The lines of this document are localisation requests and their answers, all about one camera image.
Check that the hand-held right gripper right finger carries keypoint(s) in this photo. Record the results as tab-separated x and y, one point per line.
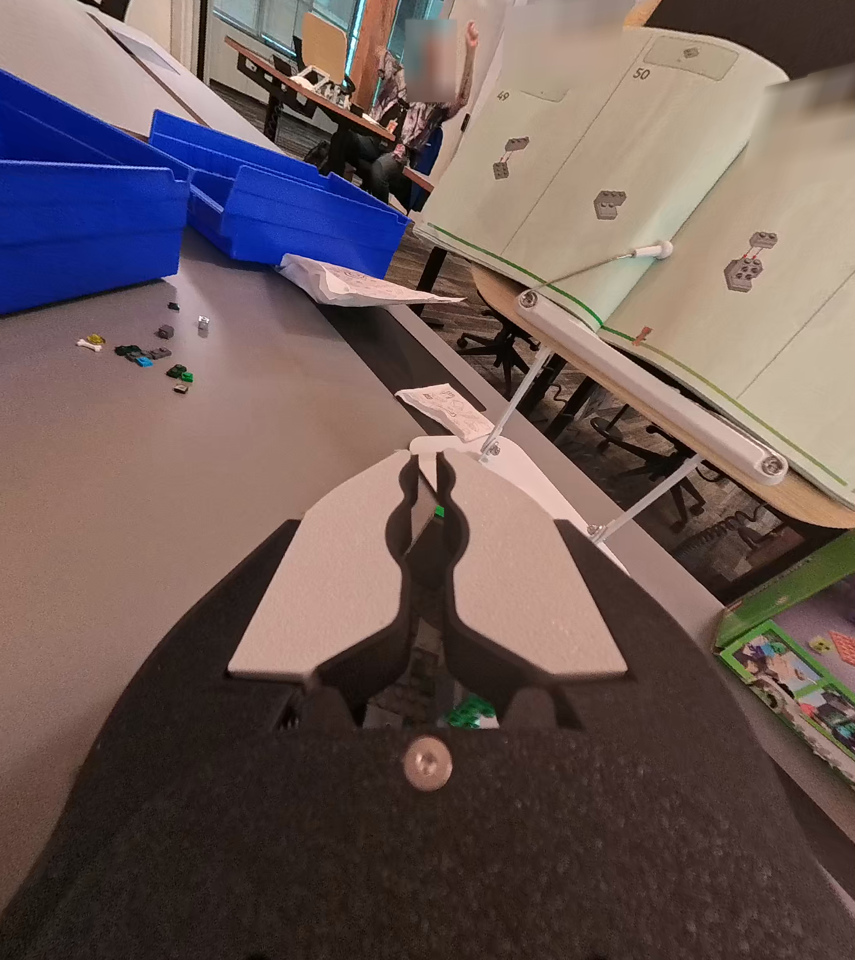
532	592

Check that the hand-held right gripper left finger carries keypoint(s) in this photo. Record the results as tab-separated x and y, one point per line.
322	592

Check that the light grey toy brick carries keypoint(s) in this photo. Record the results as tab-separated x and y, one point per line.
421	517

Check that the grey desk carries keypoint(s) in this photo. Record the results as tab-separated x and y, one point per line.
172	487

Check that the wooden office desk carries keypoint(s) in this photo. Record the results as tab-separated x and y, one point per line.
300	79

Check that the toy brick model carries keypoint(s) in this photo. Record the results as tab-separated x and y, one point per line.
469	712

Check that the black office chair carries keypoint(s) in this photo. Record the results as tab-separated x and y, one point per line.
652	465
502	345

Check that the scattered small toy pieces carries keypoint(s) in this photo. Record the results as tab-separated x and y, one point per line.
176	372

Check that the green toy set box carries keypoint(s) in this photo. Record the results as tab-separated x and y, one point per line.
832	660

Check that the blue plastic bin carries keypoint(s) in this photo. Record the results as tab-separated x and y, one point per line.
307	225
60	225

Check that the green instruction booklet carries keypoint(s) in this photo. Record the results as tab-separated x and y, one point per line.
697	225

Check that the tan chair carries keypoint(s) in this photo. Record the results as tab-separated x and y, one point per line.
326	37

